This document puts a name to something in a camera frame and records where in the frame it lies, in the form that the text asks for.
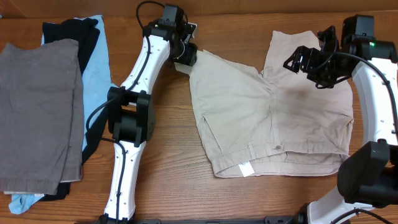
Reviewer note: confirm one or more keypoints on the light blue garment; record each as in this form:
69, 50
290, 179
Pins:
96, 83

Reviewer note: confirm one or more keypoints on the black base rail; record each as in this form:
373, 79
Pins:
217, 221

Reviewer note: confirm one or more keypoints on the black garment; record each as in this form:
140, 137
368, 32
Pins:
82, 30

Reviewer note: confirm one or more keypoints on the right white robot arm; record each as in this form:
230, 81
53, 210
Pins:
367, 180

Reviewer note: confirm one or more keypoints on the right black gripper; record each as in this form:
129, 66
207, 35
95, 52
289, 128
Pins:
310, 55

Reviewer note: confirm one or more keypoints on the grey shorts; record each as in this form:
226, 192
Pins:
42, 119

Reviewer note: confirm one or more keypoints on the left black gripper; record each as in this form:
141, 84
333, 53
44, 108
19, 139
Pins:
191, 55

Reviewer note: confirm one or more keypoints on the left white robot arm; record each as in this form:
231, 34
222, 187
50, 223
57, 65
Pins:
131, 115

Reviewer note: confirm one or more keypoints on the beige shorts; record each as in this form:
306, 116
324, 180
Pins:
269, 122

